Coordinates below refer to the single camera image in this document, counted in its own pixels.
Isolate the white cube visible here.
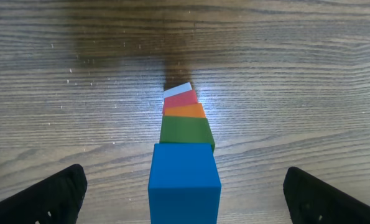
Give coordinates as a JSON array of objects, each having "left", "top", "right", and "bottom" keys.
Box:
[{"left": 162, "top": 82, "right": 193, "bottom": 99}]

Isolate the pink cube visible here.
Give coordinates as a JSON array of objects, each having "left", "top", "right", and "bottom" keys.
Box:
[{"left": 162, "top": 89, "right": 199, "bottom": 114}]

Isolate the green cube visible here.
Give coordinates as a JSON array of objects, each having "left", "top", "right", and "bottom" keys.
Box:
[{"left": 159, "top": 115, "right": 216, "bottom": 153}]

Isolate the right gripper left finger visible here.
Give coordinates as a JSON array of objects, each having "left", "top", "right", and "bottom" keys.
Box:
[{"left": 0, "top": 164, "right": 88, "bottom": 224}]

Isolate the blue cube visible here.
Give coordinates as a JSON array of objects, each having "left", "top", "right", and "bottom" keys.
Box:
[{"left": 147, "top": 142, "right": 222, "bottom": 224}]

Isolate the orange cube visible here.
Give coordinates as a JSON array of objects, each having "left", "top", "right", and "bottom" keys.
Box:
[{"left": 164, "top": 103, "right": 206, "bottom": 119}]

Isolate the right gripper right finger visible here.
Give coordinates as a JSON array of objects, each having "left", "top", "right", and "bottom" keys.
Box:
[{"left": 282, "top": 166, "right": 370, "bottom": 224}]

